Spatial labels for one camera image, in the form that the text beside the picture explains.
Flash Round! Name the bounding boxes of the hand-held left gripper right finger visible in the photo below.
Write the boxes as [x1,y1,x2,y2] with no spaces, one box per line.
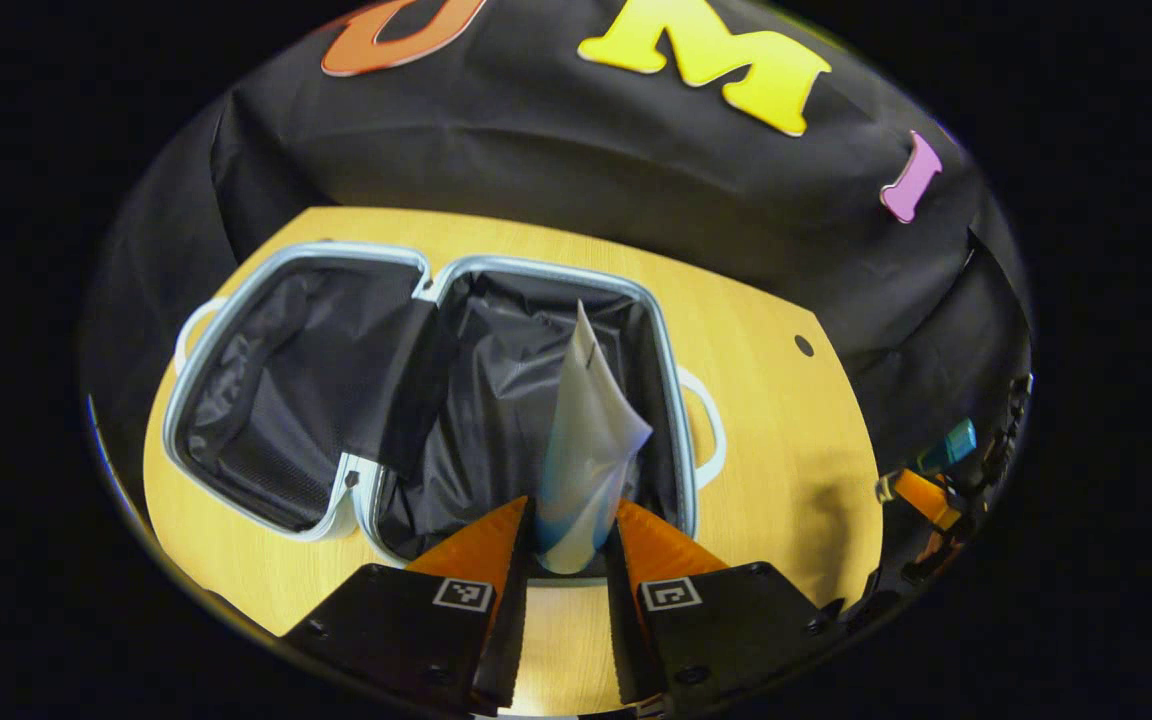
[604,498,847,716]

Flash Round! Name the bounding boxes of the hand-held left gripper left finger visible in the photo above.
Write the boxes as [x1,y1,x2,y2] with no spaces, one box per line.
[279,496,537,716]

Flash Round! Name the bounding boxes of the blue capped skincare bottle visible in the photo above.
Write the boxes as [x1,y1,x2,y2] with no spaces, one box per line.
[914,418,979,476]

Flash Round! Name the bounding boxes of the small translucent skincare tube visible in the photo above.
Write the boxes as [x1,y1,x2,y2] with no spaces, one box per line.
[534,300,655,576]

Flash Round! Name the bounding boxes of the pale blue hard-shell suitcase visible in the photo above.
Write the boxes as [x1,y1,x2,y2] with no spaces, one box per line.
[164,240,729,586]

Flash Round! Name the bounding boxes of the black backdrop cloth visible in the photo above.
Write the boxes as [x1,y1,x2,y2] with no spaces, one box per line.
[81,0,1037,521]

